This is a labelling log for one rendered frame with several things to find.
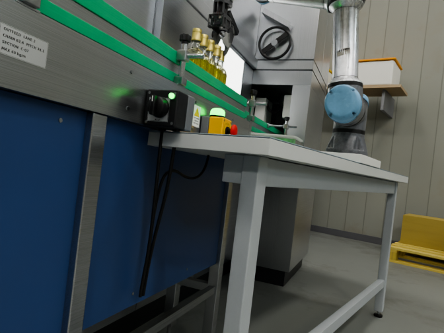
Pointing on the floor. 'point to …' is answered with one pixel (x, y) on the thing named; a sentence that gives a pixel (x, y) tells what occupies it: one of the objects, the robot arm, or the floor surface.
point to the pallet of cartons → (420, 242)
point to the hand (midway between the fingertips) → (221, 53)
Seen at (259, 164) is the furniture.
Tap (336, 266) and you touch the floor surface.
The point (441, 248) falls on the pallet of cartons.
